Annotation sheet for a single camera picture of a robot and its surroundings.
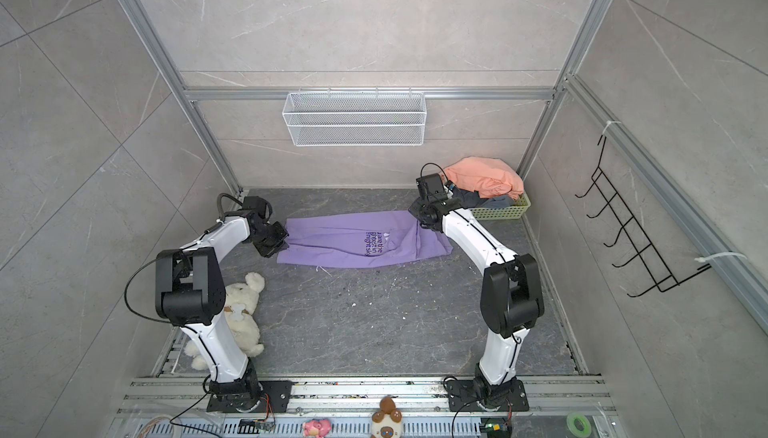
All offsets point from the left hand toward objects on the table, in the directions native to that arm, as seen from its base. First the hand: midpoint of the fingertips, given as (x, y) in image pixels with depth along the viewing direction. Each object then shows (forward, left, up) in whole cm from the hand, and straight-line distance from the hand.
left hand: (288, 236), depth 97 cm
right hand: (+3, -43, +10) cm, 44 cm away
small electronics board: (-51, +2, -10) cm, 52 cm away
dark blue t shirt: (+19, -66, -5) cm, 69 cm away
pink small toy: (-52, -15, -3) cm, 54 cm away
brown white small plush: (-52, -31, -3) cm, 61 cm away
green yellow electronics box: (-54, -58, -6) cm, 79 cm away
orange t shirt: (+21, -72, +5) cm, 75 cm away
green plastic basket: (+9, -81, -1) cm, 81 cm away
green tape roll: (-54, -77, -6) cm, 94 cm away
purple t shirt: (+3, -18, -6) cm, 19 cm away
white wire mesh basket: (+32, -23, +23) cm, 46 cm away
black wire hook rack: (-27, -88, +26) cm, 96 cm away
